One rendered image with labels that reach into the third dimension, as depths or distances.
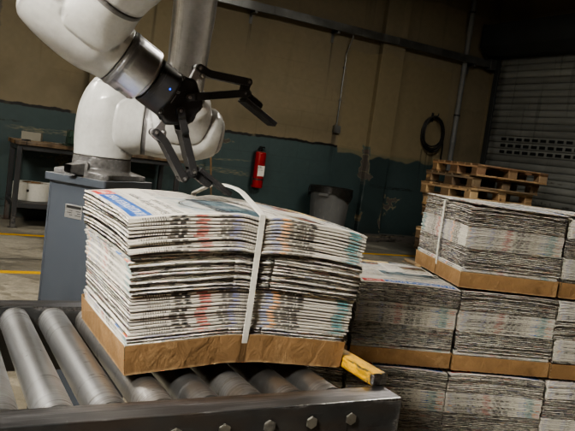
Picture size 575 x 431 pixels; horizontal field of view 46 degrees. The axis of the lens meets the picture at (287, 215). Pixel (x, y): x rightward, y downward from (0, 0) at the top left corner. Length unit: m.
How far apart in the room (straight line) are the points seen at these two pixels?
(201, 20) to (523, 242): 1.03
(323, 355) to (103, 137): 0.98
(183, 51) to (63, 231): 0.59
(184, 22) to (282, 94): 7.54
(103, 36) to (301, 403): 0.57
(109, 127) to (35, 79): 6.35
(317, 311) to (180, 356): 0.23
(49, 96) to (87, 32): 7.21
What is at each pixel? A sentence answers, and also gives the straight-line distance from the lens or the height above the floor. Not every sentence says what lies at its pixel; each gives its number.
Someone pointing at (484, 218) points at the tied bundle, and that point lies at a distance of 1.89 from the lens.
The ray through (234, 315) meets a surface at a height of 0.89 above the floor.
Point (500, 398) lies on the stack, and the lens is 2.02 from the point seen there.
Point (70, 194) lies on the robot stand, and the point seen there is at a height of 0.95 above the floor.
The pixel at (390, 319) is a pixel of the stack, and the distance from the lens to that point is 1.85.
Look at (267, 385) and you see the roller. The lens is 1.03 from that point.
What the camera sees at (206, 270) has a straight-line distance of 0.97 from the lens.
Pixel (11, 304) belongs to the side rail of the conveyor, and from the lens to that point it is 1.32.
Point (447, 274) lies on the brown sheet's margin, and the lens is 1.97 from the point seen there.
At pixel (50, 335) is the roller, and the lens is 1.20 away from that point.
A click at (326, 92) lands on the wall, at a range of 9.48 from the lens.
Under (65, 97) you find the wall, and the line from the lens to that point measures 8.22.
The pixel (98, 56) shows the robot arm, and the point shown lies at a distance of 1.01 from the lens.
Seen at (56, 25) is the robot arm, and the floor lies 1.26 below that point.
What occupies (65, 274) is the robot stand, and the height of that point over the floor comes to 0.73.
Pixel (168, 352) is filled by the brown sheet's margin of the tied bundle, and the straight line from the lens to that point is 0.98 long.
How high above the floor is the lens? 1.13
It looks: 5 degrees down
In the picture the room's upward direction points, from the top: 8 degrees clockwise
